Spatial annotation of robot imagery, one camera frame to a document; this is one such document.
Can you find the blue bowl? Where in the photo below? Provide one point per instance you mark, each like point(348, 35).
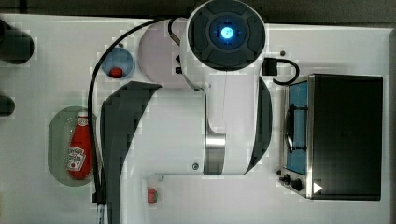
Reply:
point(119, 57)

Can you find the red felt ketchup bottle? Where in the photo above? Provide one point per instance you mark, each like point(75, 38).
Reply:
point(79, 158)

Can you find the green oval strainer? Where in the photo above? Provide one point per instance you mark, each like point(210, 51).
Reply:
point(61, 130)

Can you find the silver toaster oven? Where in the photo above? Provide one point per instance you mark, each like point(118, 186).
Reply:
point(332, 144)

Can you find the black cylinder lower left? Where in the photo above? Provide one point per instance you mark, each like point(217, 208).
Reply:
point(7, 106)

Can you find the red strawberry toy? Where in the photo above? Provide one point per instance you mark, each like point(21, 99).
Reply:
point(152, 196)

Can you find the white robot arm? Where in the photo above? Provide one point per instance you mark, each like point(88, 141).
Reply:
point(220, 124)

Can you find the black cylinder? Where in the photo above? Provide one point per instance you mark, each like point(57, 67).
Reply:
point(7, 106)
point(16, 46)

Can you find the pale pink round plate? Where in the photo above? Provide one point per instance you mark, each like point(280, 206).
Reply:
point(157, 57)

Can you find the small red toy in bowl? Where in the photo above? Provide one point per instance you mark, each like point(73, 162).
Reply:
point(116, 72)

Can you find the black cylinder upper left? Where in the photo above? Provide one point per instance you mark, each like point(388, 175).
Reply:
point(16, 46)

